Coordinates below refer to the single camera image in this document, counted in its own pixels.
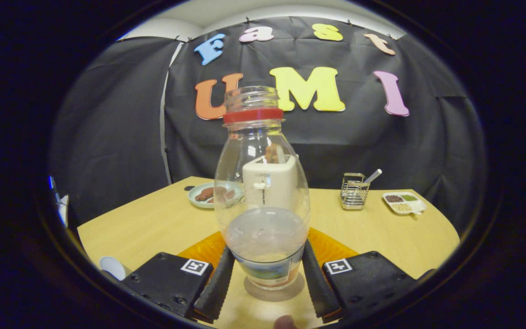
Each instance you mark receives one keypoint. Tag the white sectioned dish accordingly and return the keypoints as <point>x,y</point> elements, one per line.
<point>404,202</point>

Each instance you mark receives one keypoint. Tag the clear plastic juice bottle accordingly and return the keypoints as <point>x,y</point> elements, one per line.
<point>263,237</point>

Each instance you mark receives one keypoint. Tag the pale green plate with food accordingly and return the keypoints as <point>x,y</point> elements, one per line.
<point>201,195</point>

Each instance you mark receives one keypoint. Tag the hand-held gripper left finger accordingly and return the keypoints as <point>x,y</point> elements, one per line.
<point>167,278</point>

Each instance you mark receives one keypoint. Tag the white toaster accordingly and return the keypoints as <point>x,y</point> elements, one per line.
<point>270,183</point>

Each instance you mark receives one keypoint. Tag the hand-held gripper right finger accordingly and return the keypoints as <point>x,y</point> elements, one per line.
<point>368,278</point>

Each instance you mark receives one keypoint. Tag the wooden table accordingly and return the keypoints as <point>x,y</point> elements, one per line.
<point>381,237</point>

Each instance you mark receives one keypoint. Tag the pale grey cup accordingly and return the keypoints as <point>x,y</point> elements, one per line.
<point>113,267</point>

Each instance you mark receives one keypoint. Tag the metal utensil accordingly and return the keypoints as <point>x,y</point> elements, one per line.
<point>373,176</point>

